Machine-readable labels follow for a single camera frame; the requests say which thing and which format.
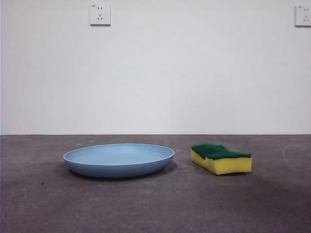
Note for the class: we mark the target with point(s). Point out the yellow sponge with green pad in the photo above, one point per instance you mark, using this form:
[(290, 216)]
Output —
[(226, 165)]

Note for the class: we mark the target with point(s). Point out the white wall socket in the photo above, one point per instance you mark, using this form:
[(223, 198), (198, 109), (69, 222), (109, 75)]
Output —
[(303, 15), (100, 14)]

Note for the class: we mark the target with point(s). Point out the blue round plate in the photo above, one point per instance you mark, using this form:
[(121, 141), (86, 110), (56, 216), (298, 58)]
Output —
[(116, 165)]

